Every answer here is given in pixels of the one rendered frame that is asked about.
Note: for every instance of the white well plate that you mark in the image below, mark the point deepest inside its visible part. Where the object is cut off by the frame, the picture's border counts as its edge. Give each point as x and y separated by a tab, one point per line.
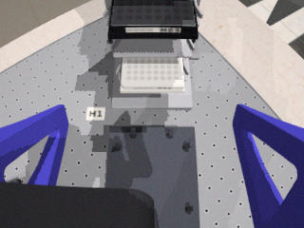
152	75

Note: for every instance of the grey plate hotel rack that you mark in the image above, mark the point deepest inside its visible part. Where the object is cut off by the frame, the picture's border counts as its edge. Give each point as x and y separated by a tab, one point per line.
161	48

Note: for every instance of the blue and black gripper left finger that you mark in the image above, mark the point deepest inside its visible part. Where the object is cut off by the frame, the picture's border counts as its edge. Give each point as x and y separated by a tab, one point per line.
17	138

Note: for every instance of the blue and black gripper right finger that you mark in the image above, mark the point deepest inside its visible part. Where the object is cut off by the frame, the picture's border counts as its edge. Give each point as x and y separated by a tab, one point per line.
264	199

